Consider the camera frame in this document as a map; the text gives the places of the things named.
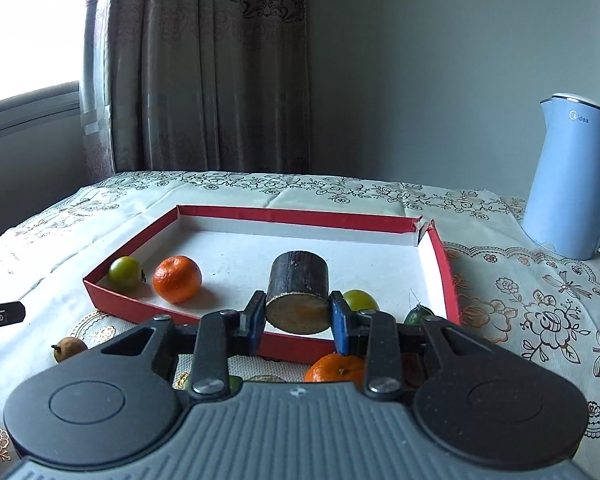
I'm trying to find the brown patterned curtain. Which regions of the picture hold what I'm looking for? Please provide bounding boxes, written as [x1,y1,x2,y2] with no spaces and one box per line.
[107,0,312,173]

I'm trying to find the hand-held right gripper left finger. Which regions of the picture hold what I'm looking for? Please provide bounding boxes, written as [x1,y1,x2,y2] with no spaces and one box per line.
[100,290,268,402]

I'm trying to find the window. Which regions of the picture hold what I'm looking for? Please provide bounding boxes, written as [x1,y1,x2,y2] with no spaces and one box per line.
[0,0,88,133]

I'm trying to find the small green plum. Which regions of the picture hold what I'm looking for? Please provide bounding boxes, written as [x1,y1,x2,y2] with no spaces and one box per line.
[342,289,380,312]

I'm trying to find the white floral tablecloth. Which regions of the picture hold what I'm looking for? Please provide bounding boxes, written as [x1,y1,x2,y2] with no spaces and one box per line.
[0,170,600,480]

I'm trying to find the orange tangerine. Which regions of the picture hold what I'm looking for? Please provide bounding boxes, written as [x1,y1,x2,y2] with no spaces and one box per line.
[153,255,203,304]
[304,352,368,385]

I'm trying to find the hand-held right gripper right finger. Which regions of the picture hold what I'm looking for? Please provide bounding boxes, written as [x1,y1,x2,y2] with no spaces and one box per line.
[329,290,483,403]

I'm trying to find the red cardboard box tray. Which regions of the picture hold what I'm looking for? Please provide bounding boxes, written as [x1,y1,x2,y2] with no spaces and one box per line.
[82,204,462,365]

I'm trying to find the dark purple sugarcane piece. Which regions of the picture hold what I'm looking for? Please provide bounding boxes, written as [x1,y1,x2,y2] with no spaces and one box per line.
[265,250,332,334]

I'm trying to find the large green plum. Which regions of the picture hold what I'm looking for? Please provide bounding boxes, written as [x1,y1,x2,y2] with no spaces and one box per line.
[108,256,144,289]

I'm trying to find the light blue electric kettle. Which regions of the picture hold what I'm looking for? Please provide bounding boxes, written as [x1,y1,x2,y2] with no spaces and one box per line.
[521,92,600,261]

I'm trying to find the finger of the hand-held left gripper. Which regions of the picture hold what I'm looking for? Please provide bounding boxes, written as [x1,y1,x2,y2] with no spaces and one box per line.
[0,301,27,343]

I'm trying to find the sheer lace curtain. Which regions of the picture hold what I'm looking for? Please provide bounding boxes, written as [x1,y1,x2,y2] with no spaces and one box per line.
[80,0,116,183]

